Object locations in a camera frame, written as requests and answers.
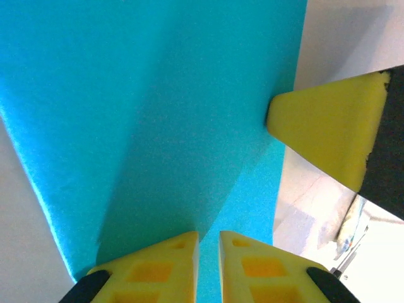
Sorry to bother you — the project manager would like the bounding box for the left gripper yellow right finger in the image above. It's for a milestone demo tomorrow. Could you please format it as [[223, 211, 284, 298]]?
[[219, 230, 360, 303]]

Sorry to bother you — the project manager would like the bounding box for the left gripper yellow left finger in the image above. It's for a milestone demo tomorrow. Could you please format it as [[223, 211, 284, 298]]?
[[58, 230, 199, 303]]

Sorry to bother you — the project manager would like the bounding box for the turquoise square paper sheet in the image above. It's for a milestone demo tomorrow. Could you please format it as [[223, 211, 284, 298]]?
[[0, 0, 309, 303]]

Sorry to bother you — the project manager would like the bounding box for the printed card packet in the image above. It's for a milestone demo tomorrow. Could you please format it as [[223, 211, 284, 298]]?
[[334, 195, 370, 263]]

